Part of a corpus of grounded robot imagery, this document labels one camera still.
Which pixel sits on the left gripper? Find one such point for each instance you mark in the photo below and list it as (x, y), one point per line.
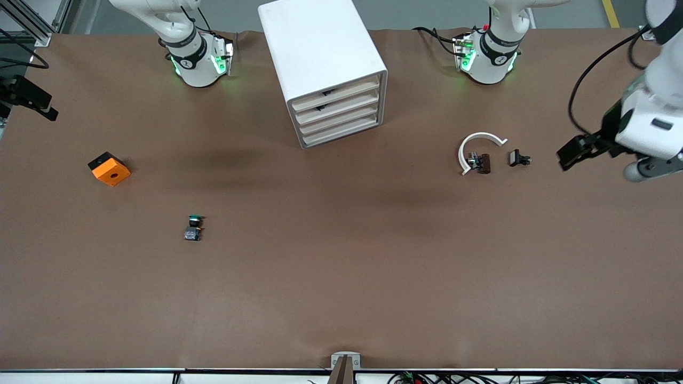
(606, 134)

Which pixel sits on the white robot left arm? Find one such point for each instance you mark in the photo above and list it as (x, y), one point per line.
(488, 69)

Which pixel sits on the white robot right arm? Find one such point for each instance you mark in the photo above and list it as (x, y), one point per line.
(197, 69)

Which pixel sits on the orange and black button box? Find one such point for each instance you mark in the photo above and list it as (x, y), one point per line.
(112, 173)

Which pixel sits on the white drawer cabinet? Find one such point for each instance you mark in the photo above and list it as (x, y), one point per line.
(320, 48)

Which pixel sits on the small black contact block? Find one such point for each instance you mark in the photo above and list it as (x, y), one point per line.
(516, 158)

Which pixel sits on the brown terminal block part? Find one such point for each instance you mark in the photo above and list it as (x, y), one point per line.
(483, 163)

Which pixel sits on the white curved plastic part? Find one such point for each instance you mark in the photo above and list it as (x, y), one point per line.
(480, 135)

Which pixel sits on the yellow floor tape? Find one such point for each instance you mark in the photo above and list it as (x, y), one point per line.
(611, 13)

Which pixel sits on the brown table cover sheet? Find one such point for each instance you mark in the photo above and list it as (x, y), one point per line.
(341, 266)

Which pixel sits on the aluminium frame profile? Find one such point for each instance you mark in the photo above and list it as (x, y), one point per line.
(648, 34)
(32, 24)

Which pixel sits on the green push button switch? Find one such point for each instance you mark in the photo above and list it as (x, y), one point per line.
(193, 228)

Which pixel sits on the white table edge rail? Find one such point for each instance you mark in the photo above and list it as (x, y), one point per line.
(106, 377)

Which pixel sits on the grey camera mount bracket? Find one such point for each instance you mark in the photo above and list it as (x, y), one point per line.
(346, 362)

